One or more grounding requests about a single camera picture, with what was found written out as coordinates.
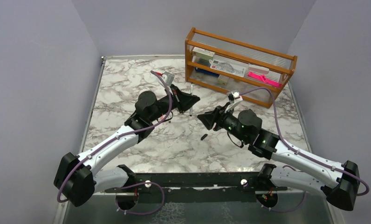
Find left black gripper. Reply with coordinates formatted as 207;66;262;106
148;84;199;122

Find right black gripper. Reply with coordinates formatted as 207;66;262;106
198;101;249;144

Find white board marker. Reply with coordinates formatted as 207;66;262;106
189;83;193;117

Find black marker cap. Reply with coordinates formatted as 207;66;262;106
200;134;208;140

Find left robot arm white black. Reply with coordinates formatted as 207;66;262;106
54;84;200;207

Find blue box lower shelf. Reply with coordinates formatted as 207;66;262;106
194;68;220;78

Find small cream box lower shelf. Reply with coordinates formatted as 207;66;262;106
217;75;229;85

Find wooden orange shelf rack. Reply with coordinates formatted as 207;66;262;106
185;28;298;108

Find white box top shelf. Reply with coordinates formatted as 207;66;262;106
192;47;215;61

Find white printed flat package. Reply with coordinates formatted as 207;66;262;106
209;59;246;77

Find pink plastic item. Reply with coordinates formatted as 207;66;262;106
247;71;282;88

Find white pink flat box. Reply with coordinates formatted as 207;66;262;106
248;64;270;75

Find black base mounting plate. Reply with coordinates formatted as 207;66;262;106
105;172;287;203

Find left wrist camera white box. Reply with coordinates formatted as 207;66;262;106
161;71;174;86

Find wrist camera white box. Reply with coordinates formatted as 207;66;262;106
225;91;243;112
161;71;174;86

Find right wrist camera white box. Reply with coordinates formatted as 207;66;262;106
225;91;243;112

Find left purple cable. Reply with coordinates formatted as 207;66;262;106
56;70;174;216

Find purple cable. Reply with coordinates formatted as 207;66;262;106
239;87;370;213
56;70;174;216

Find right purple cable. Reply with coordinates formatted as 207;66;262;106
239;87;370;213

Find aluminium frame rail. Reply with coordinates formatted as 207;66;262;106
61;173;336;196

